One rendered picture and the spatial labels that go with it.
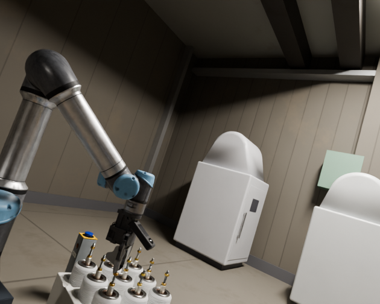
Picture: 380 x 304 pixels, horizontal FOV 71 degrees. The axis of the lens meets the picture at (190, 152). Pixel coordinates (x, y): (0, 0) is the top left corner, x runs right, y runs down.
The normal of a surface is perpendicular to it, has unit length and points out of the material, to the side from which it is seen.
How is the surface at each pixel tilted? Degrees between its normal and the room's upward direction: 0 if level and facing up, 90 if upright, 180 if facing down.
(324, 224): 90
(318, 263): 90
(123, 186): 90
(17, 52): 90
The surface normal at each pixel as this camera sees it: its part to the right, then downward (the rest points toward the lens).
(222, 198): -0.54, -0.26
